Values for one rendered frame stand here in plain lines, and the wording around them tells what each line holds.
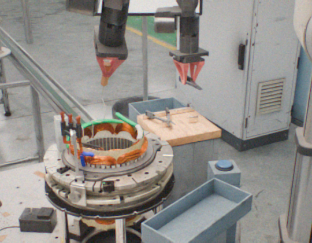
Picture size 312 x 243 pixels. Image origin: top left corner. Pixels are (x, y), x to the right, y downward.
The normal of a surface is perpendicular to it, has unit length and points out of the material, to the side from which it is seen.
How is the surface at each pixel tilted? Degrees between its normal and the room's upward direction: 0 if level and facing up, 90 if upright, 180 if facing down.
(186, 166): 90
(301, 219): 90
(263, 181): 0
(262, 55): 90
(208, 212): 0
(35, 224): 90
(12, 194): 0
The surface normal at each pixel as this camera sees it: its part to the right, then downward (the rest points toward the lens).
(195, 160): 0.40, 0.38
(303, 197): -0.16, 0.40
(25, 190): 0.00, -0.91
